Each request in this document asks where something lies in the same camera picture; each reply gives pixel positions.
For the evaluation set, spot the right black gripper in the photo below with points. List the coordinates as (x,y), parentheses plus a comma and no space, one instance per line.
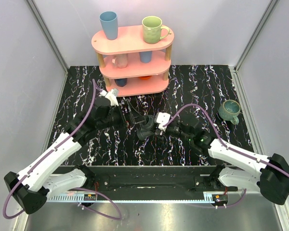
(161,134)

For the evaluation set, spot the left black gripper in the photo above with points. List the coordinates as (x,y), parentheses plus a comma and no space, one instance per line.
(129,115)

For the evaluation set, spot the grey threaded pipe nut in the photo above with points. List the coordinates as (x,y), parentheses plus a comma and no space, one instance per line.
(148,122)

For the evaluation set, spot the grey pipe tee fitting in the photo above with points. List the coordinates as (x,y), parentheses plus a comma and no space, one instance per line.
(143,133)

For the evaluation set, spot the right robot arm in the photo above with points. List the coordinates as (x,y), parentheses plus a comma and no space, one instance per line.
(268,175)

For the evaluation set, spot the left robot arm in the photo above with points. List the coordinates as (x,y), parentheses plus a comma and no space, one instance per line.
(33,186)

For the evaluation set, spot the dark blue cup bottom shelf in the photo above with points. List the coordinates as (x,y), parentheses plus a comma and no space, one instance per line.
(121,82)

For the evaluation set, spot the orange bowl bottom shelf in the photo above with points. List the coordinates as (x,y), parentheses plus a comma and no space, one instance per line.
(145,77)

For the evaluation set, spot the pink three-tier shelf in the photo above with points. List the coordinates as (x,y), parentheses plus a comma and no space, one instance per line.
(130,41)

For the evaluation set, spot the pink glass mug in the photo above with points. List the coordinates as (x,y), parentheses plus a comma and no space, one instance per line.
(120,60)

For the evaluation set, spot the blue cup middle shelf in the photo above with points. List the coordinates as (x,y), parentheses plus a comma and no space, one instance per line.
(145,56)

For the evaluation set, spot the teal ceramic mug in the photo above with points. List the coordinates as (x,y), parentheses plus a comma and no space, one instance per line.
(229,111)

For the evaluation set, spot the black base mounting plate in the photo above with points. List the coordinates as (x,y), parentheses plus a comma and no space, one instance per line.
(153,183)

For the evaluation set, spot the light green mug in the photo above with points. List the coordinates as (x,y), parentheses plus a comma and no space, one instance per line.
(153,29)

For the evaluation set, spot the tall blue tumbler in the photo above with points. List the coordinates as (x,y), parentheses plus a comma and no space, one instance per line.
(109,22)

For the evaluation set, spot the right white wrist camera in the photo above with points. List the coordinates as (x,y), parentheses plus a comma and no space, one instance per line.
(165,117)

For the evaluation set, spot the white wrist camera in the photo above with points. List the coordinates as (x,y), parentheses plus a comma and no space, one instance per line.
(165,117)
(111,96)

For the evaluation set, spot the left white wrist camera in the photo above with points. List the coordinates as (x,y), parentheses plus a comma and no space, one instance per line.
(111,96)

